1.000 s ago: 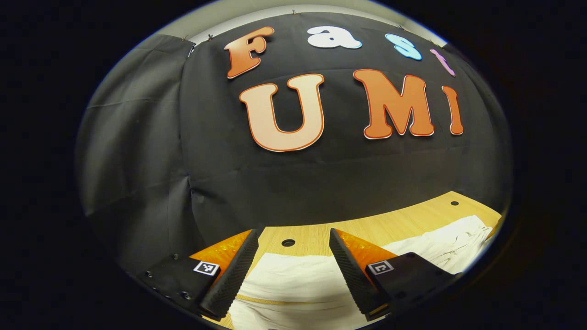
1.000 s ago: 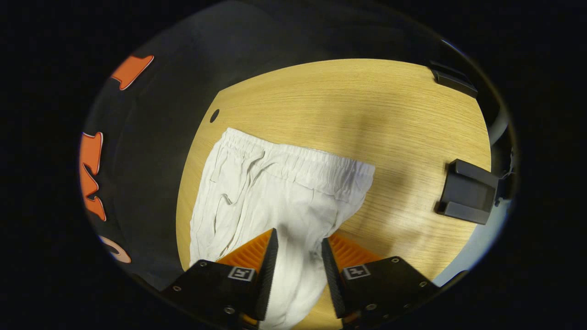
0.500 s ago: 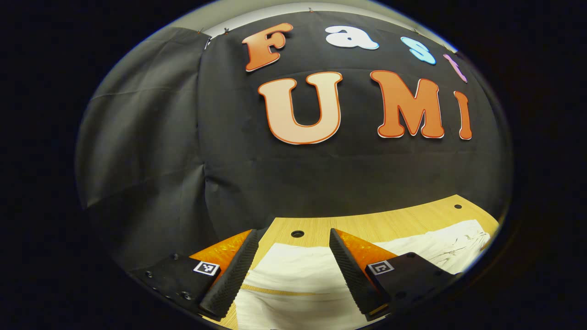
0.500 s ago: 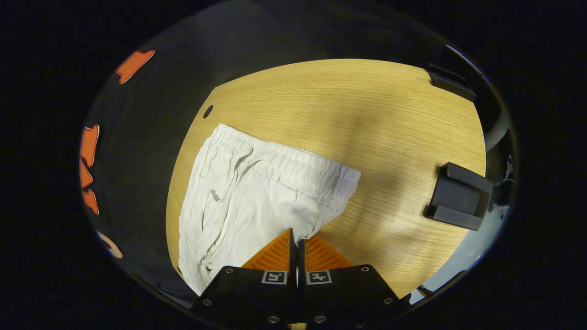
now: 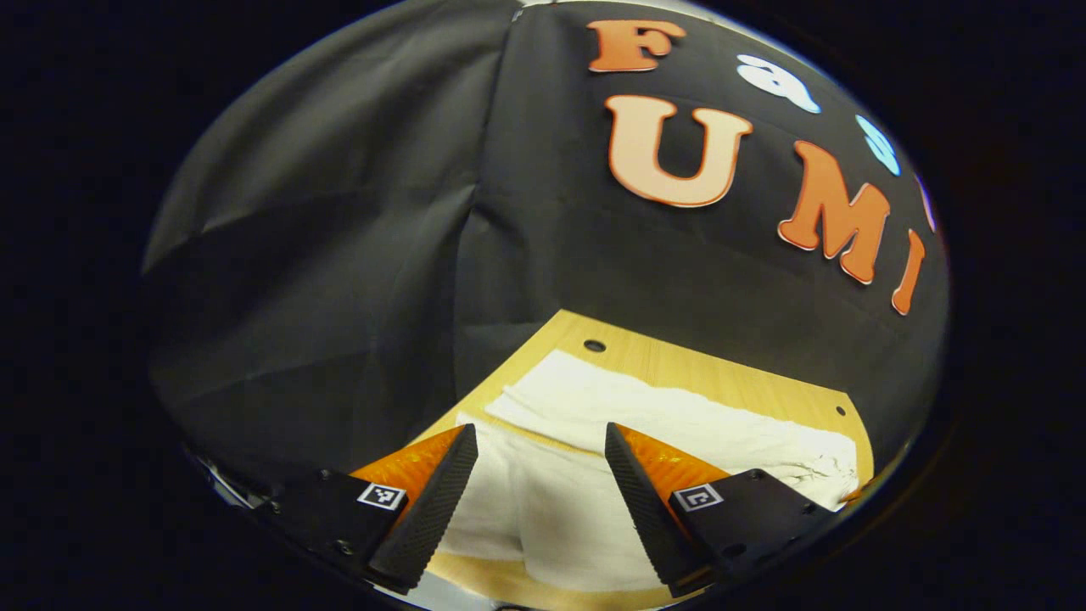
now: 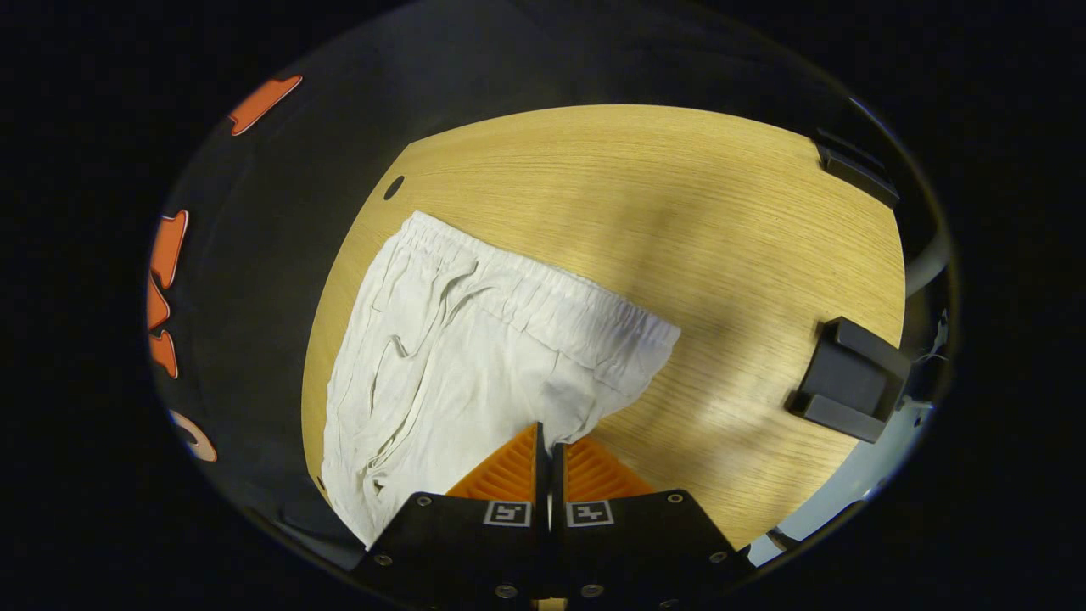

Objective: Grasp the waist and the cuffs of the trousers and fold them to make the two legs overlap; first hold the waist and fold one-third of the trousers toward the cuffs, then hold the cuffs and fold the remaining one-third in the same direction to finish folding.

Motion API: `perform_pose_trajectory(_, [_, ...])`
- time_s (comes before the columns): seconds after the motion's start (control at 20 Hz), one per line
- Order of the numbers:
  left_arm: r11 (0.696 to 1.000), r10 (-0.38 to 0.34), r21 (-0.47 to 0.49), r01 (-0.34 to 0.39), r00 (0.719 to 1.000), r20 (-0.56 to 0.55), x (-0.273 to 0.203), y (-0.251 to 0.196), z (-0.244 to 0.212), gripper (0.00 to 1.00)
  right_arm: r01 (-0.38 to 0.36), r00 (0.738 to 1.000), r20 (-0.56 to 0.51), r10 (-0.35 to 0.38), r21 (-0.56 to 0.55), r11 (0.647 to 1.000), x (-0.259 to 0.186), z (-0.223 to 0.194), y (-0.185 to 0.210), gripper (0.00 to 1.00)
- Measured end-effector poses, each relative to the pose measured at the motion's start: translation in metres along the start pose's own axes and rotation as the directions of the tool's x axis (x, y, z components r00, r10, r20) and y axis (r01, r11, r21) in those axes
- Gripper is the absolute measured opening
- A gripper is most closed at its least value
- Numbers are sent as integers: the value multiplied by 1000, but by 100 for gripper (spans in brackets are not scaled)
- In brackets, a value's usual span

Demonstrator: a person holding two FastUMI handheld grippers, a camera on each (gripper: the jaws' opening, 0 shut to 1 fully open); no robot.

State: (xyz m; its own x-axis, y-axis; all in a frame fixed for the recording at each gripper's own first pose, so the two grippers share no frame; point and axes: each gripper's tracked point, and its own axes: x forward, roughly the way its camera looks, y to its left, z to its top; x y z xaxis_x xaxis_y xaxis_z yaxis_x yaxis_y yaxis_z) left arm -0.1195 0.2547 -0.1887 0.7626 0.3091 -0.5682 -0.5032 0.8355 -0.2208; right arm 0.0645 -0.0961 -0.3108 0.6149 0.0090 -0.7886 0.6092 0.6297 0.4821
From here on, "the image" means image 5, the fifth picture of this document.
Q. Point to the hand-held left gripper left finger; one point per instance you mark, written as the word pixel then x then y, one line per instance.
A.
pixel 428 509

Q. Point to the white jeans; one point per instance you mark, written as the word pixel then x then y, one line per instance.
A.
pixel 577 509

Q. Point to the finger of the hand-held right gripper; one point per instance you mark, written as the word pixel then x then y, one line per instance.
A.
pixel 855 491

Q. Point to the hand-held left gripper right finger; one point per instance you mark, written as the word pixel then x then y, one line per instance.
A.
pixel 649 509

